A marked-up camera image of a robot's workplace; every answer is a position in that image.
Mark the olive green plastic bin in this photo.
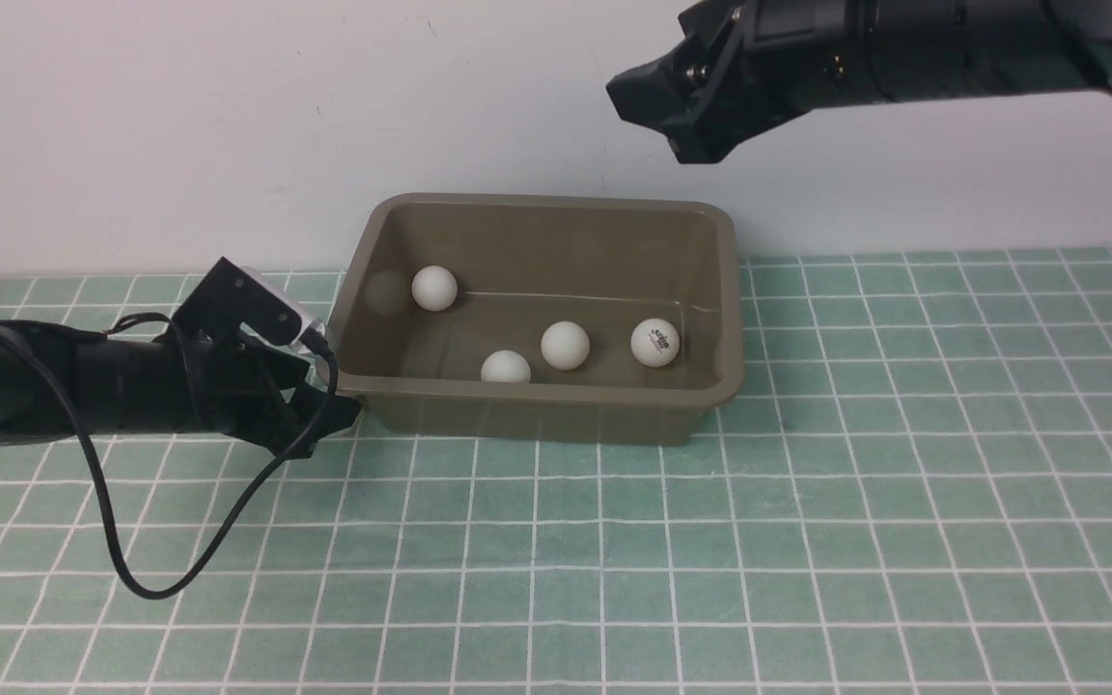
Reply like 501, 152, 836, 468
327, 193, 744, 446

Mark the white ping-pong ball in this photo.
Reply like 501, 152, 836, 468
540, 320, 590, 371
629, 318, 682, 369
480, 350, 532, 383
411, 265, 459, 312

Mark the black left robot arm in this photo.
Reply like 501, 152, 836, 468
0, 320, 361, 454

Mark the black left camera cable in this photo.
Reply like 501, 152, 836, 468
0, 304, 340, 600

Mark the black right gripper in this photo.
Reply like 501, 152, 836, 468
606, 1, 871, 163

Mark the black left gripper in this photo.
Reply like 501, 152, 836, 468
166, 325, 363, 460

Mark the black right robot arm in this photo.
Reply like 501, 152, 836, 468
606, 1, 1112, 163

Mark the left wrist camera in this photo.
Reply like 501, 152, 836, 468
171, 257, 328, 355

